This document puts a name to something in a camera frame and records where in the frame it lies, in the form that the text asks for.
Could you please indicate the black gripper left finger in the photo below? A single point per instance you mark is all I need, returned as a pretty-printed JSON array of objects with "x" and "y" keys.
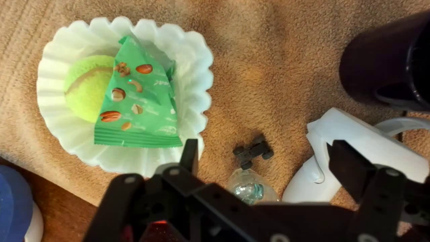
[{"x": 190, "y": 156}]

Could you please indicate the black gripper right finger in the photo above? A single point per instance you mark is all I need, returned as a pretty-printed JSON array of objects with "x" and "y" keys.
[{"x": 349, "y": 165}]

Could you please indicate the black mug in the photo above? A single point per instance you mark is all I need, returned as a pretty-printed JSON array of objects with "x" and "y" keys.
[{"x": 380, "y": 62}]

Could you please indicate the white computer mouse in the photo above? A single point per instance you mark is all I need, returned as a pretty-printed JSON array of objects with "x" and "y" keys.
[{"x": 358, "y": 134}]

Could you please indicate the green snack packet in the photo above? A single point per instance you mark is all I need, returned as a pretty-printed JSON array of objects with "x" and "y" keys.
[{"x": 143, "y": 115}]

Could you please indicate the small black plastic clip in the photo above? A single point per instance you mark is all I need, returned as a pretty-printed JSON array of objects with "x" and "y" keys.
[{"x": 253, "y": 150}]

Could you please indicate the beige terry towel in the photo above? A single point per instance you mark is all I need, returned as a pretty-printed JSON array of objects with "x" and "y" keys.
[{"x": 269, "y": 67}]

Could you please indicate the yellow tennis ball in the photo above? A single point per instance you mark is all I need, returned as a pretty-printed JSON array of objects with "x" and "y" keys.
[{"x": 85, "y": 98}]

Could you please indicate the white fluted paper plate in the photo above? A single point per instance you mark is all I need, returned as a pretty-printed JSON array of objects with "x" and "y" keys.
[{"x": 58, "y": 121}]

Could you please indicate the blue tape roll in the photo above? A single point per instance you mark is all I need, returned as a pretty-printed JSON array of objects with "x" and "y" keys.
[{"x": 14, "y": 201}]

